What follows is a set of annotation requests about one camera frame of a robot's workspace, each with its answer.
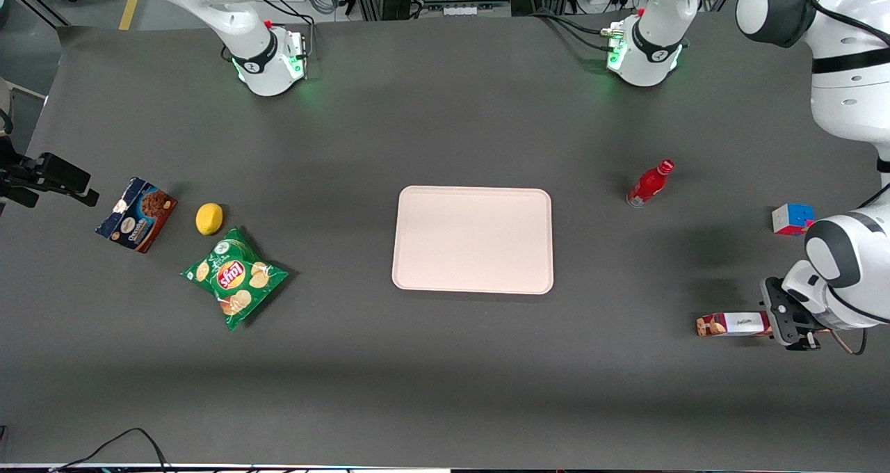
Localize long red tartan cookie box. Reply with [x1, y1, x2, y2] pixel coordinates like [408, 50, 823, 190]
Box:
[696, 311, 774, 338]

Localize blue brown cookie box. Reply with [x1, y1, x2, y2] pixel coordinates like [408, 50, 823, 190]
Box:
[95, 177, 178, 254]

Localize pale pink plastic tray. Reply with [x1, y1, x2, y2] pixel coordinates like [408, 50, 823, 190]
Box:
[391, 186, 555, 296]

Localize colourful puzzle cube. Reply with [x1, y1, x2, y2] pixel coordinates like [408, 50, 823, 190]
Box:
[771, 202, 816, 237]

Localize yellow lemon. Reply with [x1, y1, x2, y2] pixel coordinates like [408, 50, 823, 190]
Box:
[195, 202, 225, 237]

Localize red drink bottle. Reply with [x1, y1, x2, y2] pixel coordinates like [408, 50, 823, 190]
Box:
[626, 158, 677, 209]

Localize black stand leg with caster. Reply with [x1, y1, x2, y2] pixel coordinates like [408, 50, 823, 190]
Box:
[10, 0, 79, 29]

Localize green chips bag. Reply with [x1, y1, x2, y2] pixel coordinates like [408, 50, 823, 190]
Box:
[180, 227, 289, 332]

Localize black cable at table edge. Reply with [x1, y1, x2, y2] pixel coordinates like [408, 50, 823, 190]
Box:
[49, 428, 171, 473]

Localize black right base cable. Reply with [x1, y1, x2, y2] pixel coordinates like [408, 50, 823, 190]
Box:
[261, 0, 317, 62]

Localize black left base cables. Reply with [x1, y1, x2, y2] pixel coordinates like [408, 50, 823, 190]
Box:
[528, 10, 616, 53]

